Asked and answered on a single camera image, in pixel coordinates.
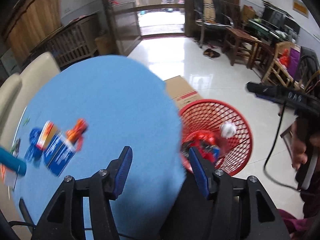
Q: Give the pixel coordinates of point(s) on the blue round tablecloth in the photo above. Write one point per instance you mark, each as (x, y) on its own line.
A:
(124, 104)

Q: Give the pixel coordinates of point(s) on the tan curtain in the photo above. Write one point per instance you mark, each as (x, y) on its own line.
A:
(30, 22)

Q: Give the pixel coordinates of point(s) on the brown box by door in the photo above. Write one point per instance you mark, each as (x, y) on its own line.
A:
(104, 45)

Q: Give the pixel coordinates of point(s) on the torn blue carton piece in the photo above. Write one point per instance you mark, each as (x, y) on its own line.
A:
(215, 151)

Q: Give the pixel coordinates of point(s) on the slippers on floor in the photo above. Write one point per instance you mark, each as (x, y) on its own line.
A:
(211, 53)

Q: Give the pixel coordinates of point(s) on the orange wrapper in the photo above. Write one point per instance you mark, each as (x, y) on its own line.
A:
(75, 135)

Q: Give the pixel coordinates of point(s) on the person right hand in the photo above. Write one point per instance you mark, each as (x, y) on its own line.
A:
(298, 149)

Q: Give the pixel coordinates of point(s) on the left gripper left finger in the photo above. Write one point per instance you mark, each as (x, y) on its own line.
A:
(63, 218)

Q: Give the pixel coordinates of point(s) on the red yellow medicine box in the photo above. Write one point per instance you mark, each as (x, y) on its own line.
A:
(46, 135)

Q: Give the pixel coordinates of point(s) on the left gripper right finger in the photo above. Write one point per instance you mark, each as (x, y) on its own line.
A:
(241, 209)

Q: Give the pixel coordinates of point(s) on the red cloth bundle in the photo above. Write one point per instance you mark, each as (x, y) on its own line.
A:
(202, 140)

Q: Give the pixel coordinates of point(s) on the cardboard box on floor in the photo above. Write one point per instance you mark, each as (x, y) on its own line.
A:
(181, 92)

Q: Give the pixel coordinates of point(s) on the green candy wrapper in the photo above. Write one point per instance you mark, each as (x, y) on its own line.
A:
(26, 121)

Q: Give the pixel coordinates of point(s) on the wooden door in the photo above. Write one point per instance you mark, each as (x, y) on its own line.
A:
(123, 25)

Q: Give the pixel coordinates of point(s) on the metal chair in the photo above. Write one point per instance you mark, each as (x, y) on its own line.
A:
(212, 15)

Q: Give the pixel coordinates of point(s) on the wooden crib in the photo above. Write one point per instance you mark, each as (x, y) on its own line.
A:
(73, 42)

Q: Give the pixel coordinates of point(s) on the blue plastic bag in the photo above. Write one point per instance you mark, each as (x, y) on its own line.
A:
(34, 154)

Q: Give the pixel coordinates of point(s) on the blue toothpaste box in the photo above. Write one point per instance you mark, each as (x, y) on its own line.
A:
(58, 154)

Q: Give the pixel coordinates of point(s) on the orange white small box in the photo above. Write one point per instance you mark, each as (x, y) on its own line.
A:
(9, 177)

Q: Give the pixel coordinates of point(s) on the wooden stool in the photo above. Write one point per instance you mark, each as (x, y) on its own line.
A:
(241, 43)

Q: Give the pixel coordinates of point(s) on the cream leather sofa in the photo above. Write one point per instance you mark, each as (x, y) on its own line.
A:
(19, 89)

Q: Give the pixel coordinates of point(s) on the teal thermos bottle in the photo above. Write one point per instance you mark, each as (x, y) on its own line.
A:
(11, 162)

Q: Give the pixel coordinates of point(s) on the red mesh waste basket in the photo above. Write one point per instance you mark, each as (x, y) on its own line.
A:
(208, 114)

